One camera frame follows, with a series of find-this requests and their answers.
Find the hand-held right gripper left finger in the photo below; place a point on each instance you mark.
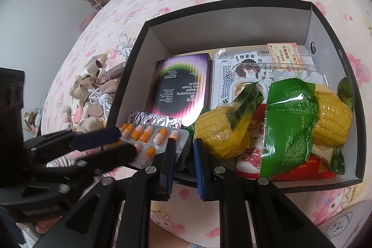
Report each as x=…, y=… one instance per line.
x=170, y=169

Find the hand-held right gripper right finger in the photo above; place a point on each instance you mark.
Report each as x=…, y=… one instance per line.
x=200, y=172

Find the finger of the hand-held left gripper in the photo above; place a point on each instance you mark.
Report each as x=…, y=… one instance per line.
x=116, y=153
x=98, y=136

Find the orange capsule blister pack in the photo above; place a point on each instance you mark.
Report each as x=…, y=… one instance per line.
x=151, y=134

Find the small yellow corn packet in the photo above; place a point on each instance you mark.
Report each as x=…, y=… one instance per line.
x=215, y=126

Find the silver foil blister pack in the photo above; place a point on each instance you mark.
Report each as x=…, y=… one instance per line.
x=151, y=118

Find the black storage box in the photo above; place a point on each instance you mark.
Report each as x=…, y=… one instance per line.
x=232, y=27

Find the plush toy with pink heart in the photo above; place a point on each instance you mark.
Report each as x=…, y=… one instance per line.
x=87, y=121

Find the beige plush toy with bow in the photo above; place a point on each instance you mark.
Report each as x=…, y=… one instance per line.
x=107, y=85

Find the red snack packet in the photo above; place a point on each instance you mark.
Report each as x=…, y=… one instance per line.
x=252, y=160

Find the mauve foil pouch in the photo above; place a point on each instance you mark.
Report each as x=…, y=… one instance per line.
x=114, y=70

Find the purple and black box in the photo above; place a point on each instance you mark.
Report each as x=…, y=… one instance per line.
x=180, y=85

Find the white cartoon phone case package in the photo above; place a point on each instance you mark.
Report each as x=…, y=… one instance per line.
x=223, y=76

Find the large yellow corn packet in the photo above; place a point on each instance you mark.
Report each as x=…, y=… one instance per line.
x=331, y=117

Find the pink paper card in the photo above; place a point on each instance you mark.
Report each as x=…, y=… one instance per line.
x=282, y=54

